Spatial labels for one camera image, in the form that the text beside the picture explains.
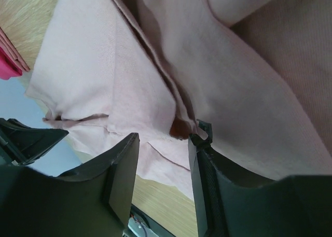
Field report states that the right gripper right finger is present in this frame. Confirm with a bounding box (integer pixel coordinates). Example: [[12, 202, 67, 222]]
[[188, 121, 331, 236]]

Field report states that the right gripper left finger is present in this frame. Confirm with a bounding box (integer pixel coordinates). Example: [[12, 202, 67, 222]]
[[1, 133, 140, 236]]

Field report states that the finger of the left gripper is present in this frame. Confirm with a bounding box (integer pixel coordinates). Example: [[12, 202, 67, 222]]
[[1, 118, 68, 166]]

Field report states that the dusty pink t shirt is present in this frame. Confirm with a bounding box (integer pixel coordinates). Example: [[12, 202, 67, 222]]
[[26, 0, 331, 197]]

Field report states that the folded magenta t shirt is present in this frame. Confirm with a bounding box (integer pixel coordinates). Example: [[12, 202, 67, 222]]
[[0, 29, 30, 80]]

